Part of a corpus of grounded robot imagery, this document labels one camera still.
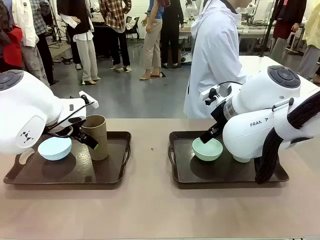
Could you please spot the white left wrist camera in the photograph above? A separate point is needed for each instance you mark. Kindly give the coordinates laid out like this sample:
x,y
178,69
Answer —
x,y
88,100

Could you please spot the tall brown cup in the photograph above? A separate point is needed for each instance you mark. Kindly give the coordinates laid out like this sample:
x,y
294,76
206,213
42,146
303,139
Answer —
x,y
98,135

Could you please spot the white hanging jacket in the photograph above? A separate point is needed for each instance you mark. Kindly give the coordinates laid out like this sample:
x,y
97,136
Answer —
x,y
23,20

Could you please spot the pale green bowl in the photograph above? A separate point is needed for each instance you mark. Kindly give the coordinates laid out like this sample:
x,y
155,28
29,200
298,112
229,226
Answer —
x,y
207,152

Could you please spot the person in dark red skirt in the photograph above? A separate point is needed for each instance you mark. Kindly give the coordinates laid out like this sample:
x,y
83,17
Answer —
x,y
285,25

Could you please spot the dark brown tray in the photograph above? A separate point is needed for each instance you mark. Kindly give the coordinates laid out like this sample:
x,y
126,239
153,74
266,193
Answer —
x,y
220,172
75,172

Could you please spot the black slanted pole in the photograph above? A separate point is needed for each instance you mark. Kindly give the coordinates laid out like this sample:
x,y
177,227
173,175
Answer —
x,y
268,27

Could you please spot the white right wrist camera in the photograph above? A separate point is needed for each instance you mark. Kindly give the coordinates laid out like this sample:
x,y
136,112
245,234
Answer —
x,y
210,91

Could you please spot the long background worktable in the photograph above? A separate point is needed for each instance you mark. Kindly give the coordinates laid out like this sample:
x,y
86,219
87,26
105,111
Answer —
x,y
252,31

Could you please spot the grey hanging garment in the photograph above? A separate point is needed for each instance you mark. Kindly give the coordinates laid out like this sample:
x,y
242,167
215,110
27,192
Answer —
x,y
35,65

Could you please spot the person blue top beige trousers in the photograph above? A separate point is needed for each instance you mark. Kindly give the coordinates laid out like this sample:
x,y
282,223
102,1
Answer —
x,y
152,40

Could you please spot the white side table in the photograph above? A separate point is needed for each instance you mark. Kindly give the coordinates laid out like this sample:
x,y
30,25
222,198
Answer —
x,y
260,62

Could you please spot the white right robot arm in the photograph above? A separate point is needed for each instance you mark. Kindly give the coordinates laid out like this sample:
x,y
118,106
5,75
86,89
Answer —
x,y
250,105

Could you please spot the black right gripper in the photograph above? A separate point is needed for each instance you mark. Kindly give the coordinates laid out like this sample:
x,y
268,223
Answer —
x,y
218,117

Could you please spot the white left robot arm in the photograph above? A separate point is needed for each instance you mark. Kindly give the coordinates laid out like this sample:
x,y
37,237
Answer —
x,y
22,107

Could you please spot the red hanging garment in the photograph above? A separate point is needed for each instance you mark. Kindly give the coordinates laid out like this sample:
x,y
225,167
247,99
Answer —
x,y
13,47

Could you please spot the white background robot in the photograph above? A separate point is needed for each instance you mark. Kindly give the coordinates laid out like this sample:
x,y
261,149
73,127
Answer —
x,y
191,7

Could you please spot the person in black clothes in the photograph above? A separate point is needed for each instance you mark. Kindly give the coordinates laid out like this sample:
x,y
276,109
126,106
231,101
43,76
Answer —
x,y
171,32

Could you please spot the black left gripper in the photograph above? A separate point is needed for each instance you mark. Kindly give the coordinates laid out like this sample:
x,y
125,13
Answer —
x,y
78,131

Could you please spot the black office chair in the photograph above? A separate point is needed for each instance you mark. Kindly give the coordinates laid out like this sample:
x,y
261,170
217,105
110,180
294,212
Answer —
x,y
132,27

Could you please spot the person in pale yellow top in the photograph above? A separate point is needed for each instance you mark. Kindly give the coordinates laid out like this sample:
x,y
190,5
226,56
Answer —
x,y
312,30

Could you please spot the dark patterned garment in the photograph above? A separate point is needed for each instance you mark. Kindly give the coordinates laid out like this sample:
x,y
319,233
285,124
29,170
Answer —
x,y
5,15

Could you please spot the tall pale green cup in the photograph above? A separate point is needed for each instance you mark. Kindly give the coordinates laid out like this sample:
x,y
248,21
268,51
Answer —
x,y
241,159

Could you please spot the light blue bowl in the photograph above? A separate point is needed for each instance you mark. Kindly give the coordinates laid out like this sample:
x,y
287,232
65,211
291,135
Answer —
x,y
53,150

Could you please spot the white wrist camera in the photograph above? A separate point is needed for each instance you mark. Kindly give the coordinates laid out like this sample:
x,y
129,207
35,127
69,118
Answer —
x,y
88,100
210,91

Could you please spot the person in white hooded coat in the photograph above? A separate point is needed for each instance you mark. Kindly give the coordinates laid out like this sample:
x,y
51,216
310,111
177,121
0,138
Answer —
x,y
215,50

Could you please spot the grey plaid shirt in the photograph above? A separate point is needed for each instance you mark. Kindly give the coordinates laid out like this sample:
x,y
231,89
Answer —
x,y
40,17

